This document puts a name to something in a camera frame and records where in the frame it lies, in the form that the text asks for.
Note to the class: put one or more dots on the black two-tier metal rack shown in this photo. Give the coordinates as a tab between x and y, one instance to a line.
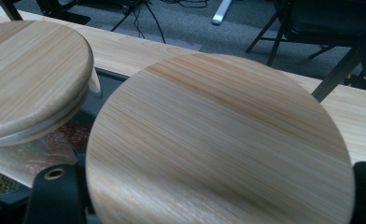
109	88

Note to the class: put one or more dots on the black chair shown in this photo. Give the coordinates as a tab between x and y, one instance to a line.
327	18

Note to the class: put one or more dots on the tall jar reddish contents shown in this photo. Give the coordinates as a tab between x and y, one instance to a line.
31	74

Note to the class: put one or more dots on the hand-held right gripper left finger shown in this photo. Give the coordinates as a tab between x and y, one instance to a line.
58	199

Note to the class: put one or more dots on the white metal stand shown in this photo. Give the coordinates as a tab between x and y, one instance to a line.
221	12

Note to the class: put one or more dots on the black floor stand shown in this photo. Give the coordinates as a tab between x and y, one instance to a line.
63	11

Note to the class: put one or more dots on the tall jar greyish contents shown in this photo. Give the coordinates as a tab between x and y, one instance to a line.
221	140

